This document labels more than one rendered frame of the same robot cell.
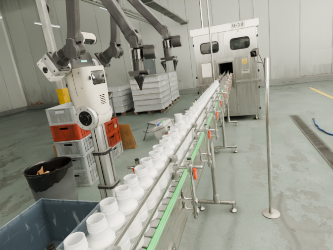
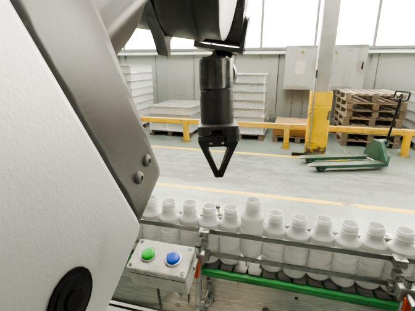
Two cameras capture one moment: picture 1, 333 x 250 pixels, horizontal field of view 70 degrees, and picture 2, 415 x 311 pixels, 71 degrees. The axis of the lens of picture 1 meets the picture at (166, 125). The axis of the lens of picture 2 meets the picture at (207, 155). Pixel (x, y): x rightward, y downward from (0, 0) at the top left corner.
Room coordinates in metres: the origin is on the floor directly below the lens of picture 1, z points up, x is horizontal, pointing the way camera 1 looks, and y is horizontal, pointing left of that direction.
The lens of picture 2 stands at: (1.30, 0.59, 1.53)
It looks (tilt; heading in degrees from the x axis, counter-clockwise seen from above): 18 degrees down; 266
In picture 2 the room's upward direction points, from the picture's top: straight up
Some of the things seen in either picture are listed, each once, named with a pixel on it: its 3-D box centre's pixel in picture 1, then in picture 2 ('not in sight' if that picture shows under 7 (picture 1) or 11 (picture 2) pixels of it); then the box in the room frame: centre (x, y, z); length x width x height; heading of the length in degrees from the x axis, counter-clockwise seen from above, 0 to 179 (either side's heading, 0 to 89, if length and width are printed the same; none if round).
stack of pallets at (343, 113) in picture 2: not in sight; (364, 116); (-2.32, -5.12, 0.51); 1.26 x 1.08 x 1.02; 71
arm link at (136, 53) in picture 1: (138, 54); (216, 74); (1.25, 0.09, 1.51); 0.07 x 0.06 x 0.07; 76
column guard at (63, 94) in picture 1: (65, 100); not in sight; (10.35, 4.22, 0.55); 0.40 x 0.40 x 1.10; 71
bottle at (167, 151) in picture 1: (166, 160); (370, 254); (0.86, 0.02, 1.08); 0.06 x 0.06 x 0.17
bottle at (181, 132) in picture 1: (180, 140); (273, 240); (1.08, -0.06, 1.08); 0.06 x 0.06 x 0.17
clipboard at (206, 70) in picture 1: (206, 70); not in sight; (5.39, -1.06, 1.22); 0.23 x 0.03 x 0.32; 71
